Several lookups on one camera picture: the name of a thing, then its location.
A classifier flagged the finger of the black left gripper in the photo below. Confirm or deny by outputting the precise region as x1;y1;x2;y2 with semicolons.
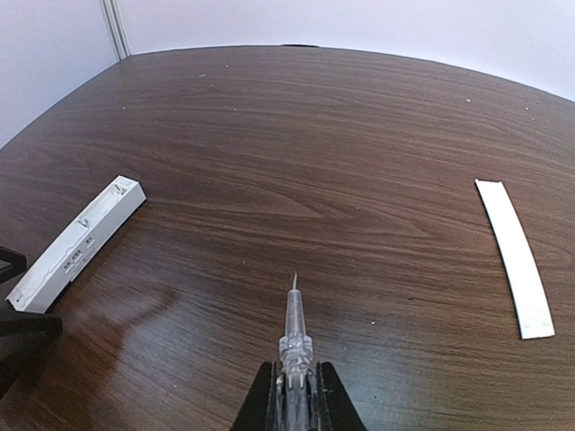
0;247;26;284
1;312;63;397

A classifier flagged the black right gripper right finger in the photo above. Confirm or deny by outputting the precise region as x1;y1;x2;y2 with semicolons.
316;362;367;431

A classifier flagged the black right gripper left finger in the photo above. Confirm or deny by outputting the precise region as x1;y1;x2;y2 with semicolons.
230;362;277;431

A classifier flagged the clear tester screwdriver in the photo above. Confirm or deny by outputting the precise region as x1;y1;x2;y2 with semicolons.
275;277;319;430

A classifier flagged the white remote control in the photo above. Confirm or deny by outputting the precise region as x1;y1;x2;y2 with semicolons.
6;175;146;313

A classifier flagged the white battery cover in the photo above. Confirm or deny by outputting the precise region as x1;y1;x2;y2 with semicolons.
474;179;555;339

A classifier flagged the left aluminium frame post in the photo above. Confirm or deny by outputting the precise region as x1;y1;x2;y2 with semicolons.
100;0;131;61

